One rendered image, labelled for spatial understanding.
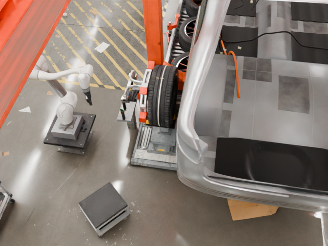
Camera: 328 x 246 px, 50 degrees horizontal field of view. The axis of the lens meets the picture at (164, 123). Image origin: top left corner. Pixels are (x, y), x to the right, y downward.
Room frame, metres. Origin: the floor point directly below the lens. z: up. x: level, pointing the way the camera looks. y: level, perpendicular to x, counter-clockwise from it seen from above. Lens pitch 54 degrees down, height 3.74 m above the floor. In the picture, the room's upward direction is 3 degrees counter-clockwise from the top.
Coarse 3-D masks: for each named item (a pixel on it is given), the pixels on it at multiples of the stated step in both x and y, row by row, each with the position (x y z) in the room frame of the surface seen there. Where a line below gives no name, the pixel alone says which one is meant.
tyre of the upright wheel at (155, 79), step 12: (156, 72) 2.52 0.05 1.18; (168, 72) 2.52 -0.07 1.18; (156, 84) 2.38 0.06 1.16; (168, 84) 2.36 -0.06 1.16; (156, 96) 2.28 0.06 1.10; (168, 96) 2.26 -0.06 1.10; (156, 108) 2.20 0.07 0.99; (168, 108) 2.18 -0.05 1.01; (156, 120) 2.17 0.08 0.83; (168, 120) 2.14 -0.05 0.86
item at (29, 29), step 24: (0, 0) 0.79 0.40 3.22; (24, 0) 1.07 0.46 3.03; (48, 0) 1.12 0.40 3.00; (0, 24) 0.91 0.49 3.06; (24, 24) 0.99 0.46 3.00; (48, 24) 0.98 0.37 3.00; (0, 48) 0.86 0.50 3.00; (24, 48) 0.87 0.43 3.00; (0, 72) 0.76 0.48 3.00; (24, 72) 0.76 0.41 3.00; (0, 96) 0.67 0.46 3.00; (0, 120) 0.58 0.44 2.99
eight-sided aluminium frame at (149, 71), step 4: (148, 72) 2.60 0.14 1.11; (144, 76) 2.53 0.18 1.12; (148, 76) 2.53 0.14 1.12; (144, 80) 2.48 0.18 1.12; (148, 80) 2.48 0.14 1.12; (144, 84) 2.42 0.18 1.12; (148, 84) 2.44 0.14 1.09; (144, 96) 2.33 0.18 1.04; (140, 100) 2.31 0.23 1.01; (144, 100) 2.30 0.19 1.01; (140, 104) 2.28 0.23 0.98; (144, 104) 2.27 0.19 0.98; (140, 108) 2.26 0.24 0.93; (144, 108) 2.25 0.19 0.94
